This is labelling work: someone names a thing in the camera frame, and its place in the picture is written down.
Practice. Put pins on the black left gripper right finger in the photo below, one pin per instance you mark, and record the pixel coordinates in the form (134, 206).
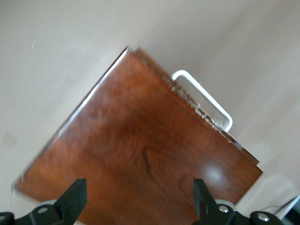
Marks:
(204, 204)

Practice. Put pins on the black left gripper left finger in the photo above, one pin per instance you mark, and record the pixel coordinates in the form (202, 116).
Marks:
(70, 201)

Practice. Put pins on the light wooden drawer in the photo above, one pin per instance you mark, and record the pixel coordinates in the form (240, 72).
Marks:
(206, 92)

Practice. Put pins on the dark brown wooden cabinet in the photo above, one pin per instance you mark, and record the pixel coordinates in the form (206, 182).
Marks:
(140, 140)

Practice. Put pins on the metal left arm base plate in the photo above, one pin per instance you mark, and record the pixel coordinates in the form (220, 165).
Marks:
(293, 208)

